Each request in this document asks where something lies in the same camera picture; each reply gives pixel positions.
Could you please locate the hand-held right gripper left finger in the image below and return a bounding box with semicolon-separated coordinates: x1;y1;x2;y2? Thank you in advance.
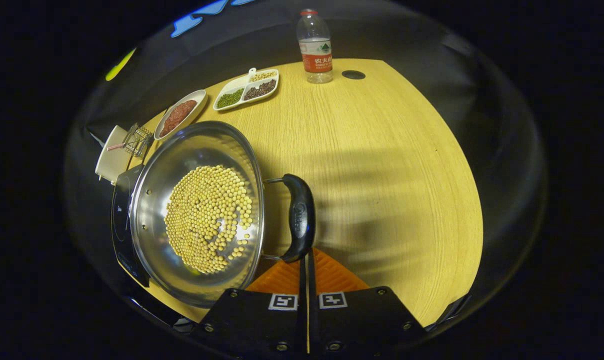
197;256;308;360

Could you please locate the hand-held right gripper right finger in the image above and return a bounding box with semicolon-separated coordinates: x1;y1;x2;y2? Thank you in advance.
308;248;427;360

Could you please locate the black induction cooktop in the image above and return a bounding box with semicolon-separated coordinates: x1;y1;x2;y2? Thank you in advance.
111;164;151;288

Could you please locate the stainless steel pot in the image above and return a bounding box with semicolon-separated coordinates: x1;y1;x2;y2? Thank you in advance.
129;120;317;308

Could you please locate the pile of yellow soybeans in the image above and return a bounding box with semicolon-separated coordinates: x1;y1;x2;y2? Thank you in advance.
163;165;254;274

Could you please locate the brown meat patty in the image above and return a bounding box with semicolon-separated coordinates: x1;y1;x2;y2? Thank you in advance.
174;100;198;122
159;112;183;138

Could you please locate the white kitchen scale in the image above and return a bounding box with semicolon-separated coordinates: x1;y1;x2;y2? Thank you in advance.
95;125;133;186

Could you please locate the pile of green mung beans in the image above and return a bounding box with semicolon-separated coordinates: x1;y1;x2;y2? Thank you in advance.
216;88;244;109

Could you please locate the white oval plate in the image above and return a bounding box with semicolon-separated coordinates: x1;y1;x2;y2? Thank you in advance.
153;89;208;141

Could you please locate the pile of dark red beans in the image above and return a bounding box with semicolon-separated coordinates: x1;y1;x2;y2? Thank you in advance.
243;79;277;101

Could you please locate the white divided dish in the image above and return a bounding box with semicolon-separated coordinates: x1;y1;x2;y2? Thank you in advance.
213;68;280;111

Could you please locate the clear plastic water bottle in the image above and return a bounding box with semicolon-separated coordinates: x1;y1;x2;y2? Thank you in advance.
296;8;334;84

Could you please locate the wire mesh basket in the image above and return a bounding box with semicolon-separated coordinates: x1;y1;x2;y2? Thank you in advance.
123;123;154;158

